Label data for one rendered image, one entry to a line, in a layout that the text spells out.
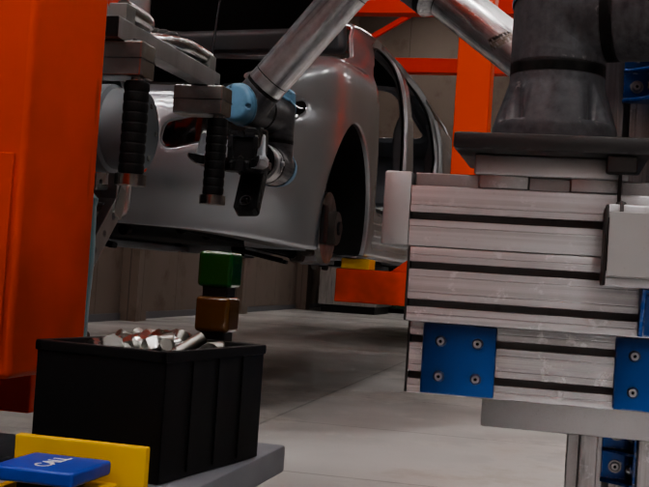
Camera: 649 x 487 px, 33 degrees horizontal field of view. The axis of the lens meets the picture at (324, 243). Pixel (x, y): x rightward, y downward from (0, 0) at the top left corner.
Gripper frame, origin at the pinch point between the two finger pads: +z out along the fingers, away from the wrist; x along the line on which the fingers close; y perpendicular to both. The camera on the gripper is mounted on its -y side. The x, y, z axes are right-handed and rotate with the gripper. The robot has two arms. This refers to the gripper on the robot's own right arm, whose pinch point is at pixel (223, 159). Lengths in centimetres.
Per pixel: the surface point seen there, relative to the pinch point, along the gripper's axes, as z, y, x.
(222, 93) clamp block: 6.9, 10.6, 1.4
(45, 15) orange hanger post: 83, 5, 10
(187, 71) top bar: 16.0, 12.4, -1.5
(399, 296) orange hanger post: -335, -26, -27
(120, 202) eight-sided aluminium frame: -2.7, -8.1, -20.2
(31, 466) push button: 104, -35, 23
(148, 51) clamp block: 38.9, 10.8, 1.5
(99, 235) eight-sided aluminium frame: 4.0, -14.5, -20.5
